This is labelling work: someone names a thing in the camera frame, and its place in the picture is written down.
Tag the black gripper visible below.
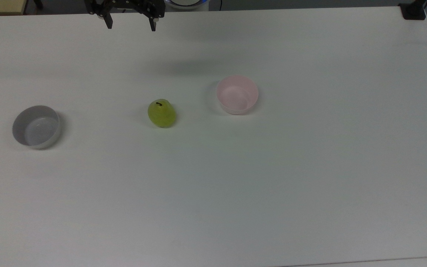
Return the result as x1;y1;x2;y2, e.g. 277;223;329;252
85;0;166;32

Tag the green pear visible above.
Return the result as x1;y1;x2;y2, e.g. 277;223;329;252
148;99;177;128

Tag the pink bowl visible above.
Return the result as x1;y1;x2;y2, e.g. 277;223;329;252
216;75;259;115

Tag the grey bowl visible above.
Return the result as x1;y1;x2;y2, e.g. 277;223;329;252
12;105;61;149

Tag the black corner clamp mount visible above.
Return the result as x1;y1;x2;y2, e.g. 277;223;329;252
399;0;427;20

